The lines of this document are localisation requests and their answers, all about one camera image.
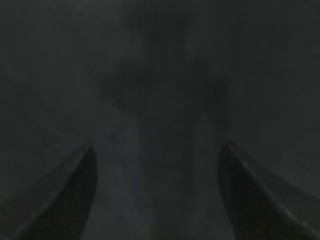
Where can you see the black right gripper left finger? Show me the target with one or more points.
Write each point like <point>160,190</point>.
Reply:
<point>58,205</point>

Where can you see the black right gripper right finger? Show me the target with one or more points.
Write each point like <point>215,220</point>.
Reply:
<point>261,205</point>

